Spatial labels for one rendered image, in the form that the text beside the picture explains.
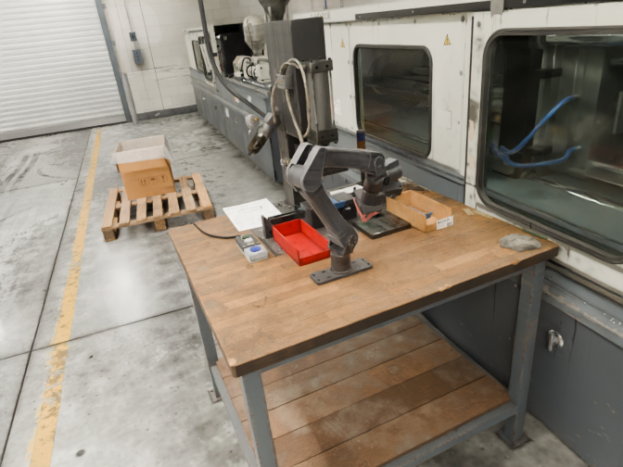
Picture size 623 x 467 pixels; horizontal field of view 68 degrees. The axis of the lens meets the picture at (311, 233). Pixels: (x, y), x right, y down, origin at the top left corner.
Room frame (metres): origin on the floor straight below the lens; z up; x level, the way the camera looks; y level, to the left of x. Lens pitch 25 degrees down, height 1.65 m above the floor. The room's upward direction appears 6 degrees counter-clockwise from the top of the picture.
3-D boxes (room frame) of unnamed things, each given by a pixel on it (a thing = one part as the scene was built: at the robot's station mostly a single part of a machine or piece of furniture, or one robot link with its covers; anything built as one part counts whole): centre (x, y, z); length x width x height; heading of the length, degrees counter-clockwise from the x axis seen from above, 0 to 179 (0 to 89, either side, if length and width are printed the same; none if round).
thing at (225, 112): (7.49, 0.76, 0.49); 5.51 x 1.02 x 0.97; 19
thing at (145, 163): (4.81, 1.66, 0.40); 0.67 x 0.60 x 0.50; 14
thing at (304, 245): (1.49, 0.04, 0.93); 0.25 x 0.12 x 0.06; 22
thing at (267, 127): (1.93, 0.14, 1.25); 0.19 x 0.07 x 0.19; 112
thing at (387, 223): (1.60, -0.27, 0.91); 0.17 x 0.16 x 0.02; 112
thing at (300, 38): (1.84, -0.03, 1.44); 0.17 x 0.13 x 0.42; 22
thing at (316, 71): (1.72, -0.07, 1.37); 0.11 x 0.09 x 0.30; 112
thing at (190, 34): (8.68, 1.18, 1.24); 2.95 x 0.98 x 0.90; 19
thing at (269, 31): (1.96, 0.02, 1.28); 0.14 x 0.12 x 0.75; 112
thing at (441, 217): (1.64, -0.42, 0.93); 0.25 x 0.13 x 0.08; 22
